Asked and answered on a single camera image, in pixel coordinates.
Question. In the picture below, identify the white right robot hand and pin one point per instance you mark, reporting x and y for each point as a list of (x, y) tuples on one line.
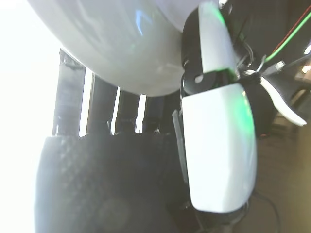
[(109, 182)]

